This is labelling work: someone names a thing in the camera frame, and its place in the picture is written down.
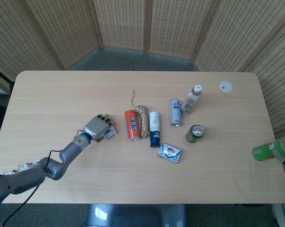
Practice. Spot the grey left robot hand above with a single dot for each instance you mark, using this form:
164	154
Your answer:
96	127

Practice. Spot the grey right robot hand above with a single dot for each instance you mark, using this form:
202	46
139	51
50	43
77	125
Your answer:
278	152

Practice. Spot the green chips tube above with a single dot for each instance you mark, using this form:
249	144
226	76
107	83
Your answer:
262	151

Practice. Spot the small white red carton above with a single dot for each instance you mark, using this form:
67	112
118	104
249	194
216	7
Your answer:
111	133

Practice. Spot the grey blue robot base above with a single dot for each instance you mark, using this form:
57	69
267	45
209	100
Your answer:
135	216

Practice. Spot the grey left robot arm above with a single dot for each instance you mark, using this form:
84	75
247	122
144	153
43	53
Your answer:
26	177

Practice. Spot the beige bottle white cap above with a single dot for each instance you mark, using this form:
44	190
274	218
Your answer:
190	100

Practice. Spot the orange drink can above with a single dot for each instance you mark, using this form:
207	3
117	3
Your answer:
132	126

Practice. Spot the white and blue spray bottle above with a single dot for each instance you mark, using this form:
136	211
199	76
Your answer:
155	128

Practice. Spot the white blue soap box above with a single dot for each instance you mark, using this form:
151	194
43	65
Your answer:
169	153

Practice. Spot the silver foil snack pouch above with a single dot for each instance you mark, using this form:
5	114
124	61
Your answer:
26	165

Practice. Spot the slim silver blue can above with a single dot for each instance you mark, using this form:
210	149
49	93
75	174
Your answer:
175	113

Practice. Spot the white round grommet cover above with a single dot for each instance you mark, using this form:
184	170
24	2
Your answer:
226	86

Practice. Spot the green beer can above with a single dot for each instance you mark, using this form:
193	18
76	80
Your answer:
194	134

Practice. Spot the white fruit snack packet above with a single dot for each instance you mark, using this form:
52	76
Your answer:
12	171

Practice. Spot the woven wooden folding screen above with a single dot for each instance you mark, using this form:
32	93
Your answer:
121	23

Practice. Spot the black stand leg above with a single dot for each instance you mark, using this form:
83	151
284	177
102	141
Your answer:
1	75

